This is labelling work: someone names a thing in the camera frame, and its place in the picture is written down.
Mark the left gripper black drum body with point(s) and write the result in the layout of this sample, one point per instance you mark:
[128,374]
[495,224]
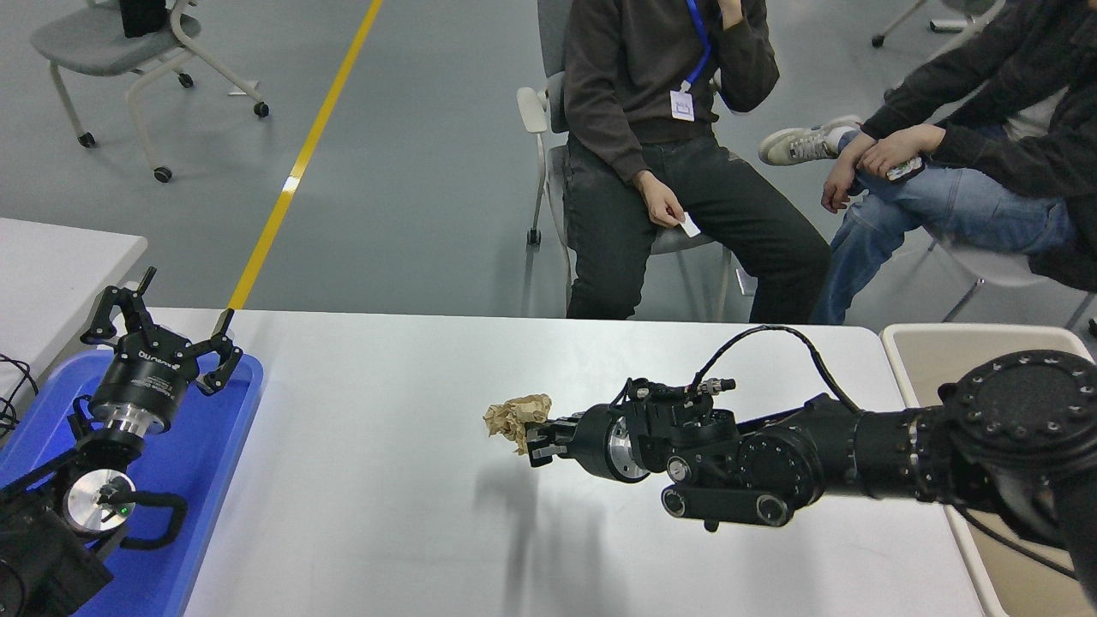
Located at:
[141,375]

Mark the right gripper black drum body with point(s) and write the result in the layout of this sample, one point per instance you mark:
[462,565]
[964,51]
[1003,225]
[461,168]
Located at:
[591,441]

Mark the tan paper ball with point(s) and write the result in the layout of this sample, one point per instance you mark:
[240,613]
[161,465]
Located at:
[514,416]

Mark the small white card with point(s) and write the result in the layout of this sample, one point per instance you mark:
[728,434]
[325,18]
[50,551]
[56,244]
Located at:
[690,225]

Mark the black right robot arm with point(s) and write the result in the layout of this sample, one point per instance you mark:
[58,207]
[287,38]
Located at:
[1011,428]

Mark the person's right hand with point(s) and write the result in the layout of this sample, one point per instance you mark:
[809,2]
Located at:
[839,188]
[662,201]

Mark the person's left hand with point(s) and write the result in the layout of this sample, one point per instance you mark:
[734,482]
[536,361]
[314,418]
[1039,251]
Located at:
[896,152]
[730,10]

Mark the white side table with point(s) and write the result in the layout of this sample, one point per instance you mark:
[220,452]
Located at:
[51,283]

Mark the blue plastic tray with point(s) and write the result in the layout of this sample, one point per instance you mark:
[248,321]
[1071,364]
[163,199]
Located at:
[197,480]

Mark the grey wheeled chair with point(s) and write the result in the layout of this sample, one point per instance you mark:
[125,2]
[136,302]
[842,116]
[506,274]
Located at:
[94,38]

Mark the black bag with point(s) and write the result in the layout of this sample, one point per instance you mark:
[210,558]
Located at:
[141,17]

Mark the white armrest office chair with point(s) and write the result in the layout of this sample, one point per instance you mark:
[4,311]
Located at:
[531,111]

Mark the person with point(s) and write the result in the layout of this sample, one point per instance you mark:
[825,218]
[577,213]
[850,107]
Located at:
[960,201]
[626,86]

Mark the large pale plastic bin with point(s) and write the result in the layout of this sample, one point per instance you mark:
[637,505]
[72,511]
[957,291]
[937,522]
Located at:
[934,360]

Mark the white seat chair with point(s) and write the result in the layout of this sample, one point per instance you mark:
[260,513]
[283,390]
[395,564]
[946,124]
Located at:
[994,266]

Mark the grey chair with white legs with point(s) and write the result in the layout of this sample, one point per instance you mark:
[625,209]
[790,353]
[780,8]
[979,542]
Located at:
[968,5]

